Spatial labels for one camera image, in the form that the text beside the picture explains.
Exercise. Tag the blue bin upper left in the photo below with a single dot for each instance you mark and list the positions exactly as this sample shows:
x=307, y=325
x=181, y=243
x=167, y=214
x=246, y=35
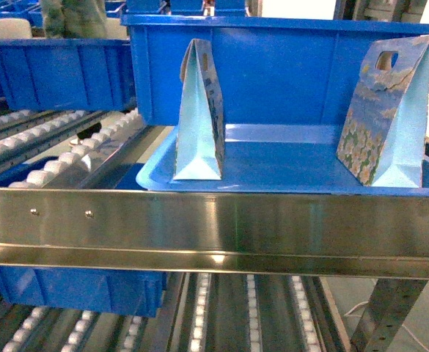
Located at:
x=67, y=74

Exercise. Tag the blue plastic tray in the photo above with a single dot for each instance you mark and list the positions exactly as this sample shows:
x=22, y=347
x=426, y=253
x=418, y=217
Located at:
x=291, y=159

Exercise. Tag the steel shelf front rail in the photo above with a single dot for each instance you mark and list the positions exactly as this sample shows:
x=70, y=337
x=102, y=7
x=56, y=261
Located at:
x=309, y=234

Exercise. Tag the flower gift bag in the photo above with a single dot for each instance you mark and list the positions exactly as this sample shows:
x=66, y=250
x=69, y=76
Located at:
x=382, y=142
x=200, y=143

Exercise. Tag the white roller track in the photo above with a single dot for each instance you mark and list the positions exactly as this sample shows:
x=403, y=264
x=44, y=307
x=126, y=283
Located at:
x=90, y=154

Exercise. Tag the large blue bin behind tray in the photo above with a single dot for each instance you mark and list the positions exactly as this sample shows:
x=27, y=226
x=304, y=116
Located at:
x=276, y=71

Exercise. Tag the blue bin lower shelf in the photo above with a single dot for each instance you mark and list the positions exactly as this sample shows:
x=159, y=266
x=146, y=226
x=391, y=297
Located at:
x=119, y=292

